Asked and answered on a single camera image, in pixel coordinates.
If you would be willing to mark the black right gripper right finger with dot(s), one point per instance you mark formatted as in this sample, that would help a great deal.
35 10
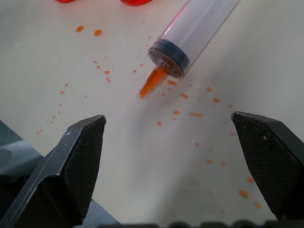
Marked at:
273 161

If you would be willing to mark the large clear plastic syringe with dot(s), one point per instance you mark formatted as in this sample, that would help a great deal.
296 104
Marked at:
194 31

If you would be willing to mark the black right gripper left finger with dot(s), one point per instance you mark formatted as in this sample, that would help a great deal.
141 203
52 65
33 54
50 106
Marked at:
54 190

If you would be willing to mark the orange liquid droplet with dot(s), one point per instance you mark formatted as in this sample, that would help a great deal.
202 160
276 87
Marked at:
216 100
97 32
80 28
243 193
196 114
250 179

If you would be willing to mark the red container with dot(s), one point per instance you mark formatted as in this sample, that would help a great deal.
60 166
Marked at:
135 2
64 1

